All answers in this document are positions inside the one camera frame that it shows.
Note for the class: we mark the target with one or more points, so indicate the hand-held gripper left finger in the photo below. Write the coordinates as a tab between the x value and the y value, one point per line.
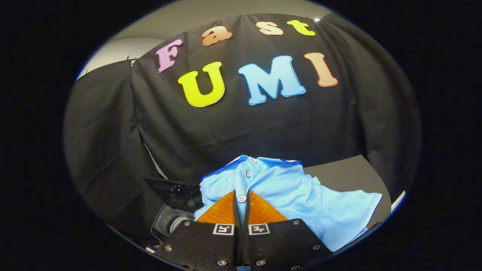
203	244

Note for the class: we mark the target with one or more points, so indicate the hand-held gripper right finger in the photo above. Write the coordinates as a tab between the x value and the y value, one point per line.
278	244

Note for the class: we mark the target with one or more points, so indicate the light blue polo shirt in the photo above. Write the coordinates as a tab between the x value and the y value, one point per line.
301	195

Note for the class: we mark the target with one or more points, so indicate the black backdrop cloth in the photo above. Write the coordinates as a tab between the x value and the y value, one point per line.
263	128

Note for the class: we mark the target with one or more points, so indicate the beige cabinet with dark frame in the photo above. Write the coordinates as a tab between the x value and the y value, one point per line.
346	173

